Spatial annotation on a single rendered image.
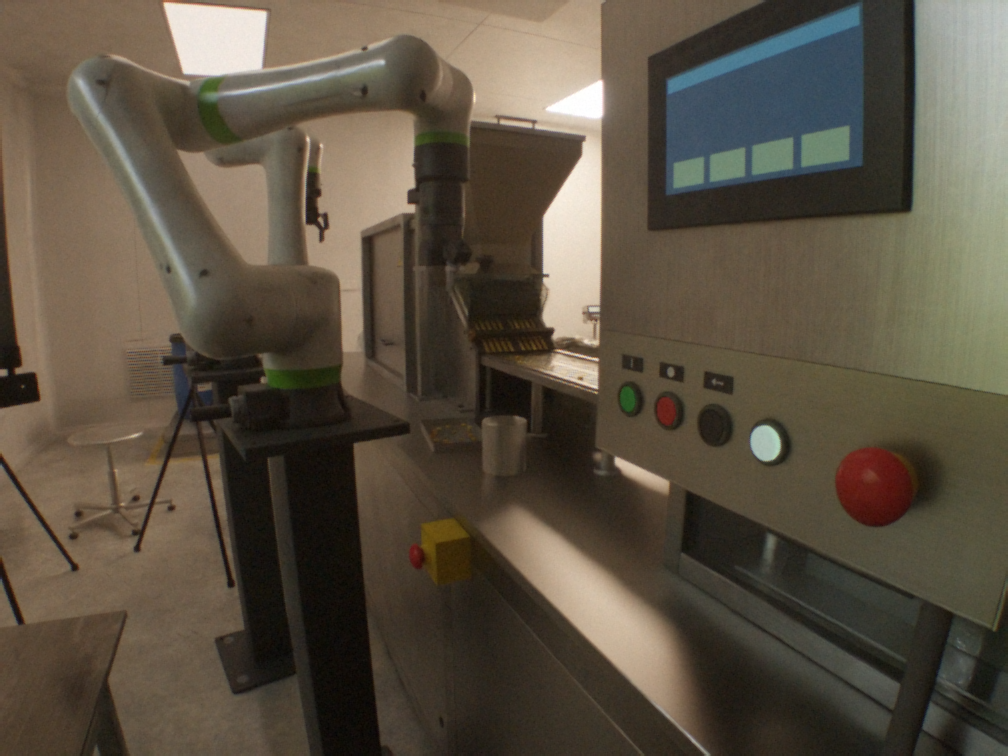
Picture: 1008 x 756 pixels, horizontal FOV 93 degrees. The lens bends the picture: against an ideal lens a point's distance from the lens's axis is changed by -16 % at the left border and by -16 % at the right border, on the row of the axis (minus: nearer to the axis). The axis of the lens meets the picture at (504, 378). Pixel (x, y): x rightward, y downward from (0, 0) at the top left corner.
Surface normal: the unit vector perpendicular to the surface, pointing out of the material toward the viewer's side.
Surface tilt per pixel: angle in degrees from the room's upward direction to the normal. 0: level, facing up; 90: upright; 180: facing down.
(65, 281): 90
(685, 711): 0
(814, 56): 90
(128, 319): 90
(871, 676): 90
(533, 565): 0
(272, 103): 119
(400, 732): 0
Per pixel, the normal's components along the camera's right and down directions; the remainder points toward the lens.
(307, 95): -0.27, 0.62
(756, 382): -0.90, 0.07
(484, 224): 0.37, 0.60
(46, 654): 0.00, -0.98
